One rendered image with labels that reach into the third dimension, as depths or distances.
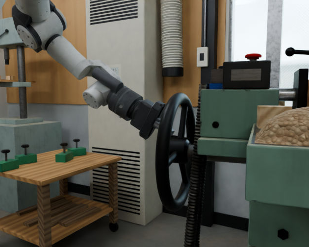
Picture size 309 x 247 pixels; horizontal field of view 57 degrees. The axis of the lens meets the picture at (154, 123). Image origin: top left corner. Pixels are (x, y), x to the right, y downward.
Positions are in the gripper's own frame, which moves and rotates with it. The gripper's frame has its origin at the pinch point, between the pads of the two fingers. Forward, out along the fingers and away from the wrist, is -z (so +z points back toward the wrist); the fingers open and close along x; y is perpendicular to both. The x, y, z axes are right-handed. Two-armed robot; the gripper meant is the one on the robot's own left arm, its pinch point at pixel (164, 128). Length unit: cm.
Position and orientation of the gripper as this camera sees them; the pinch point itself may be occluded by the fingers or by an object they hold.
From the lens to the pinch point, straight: 83.5
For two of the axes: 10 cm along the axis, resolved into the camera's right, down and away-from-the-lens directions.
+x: 4.2, -8.3, -3.6
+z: -8.1, -5.3, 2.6
